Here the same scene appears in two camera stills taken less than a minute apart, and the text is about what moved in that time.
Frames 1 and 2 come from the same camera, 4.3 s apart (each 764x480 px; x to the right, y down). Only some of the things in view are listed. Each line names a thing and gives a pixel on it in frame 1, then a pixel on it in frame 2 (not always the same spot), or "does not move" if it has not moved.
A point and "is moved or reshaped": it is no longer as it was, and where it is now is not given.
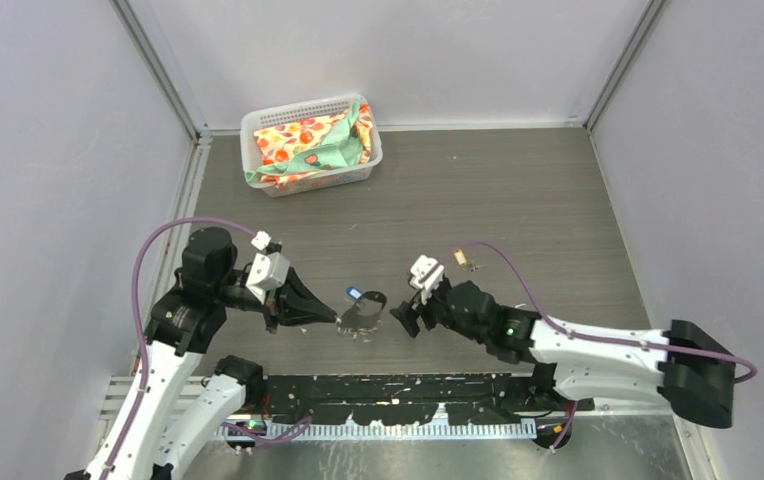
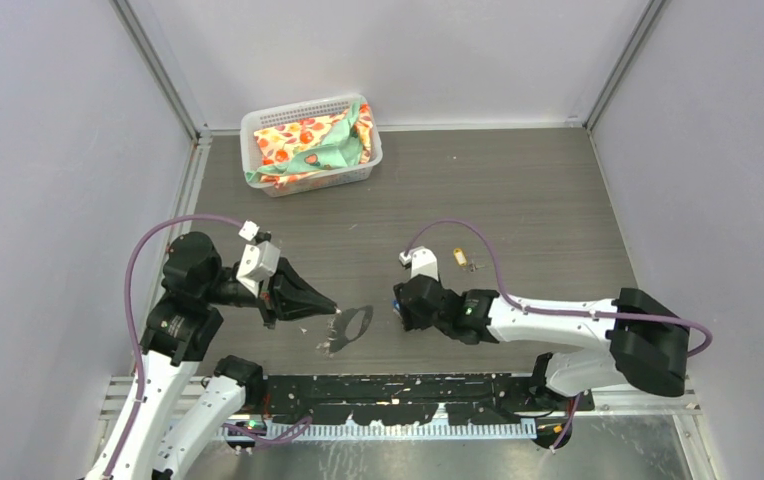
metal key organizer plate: x=354 y=321 is moved or reshaped
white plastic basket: x=309 y=146 does not move
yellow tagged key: x=460 y=258 does not move
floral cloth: x=313 y=146 does not move
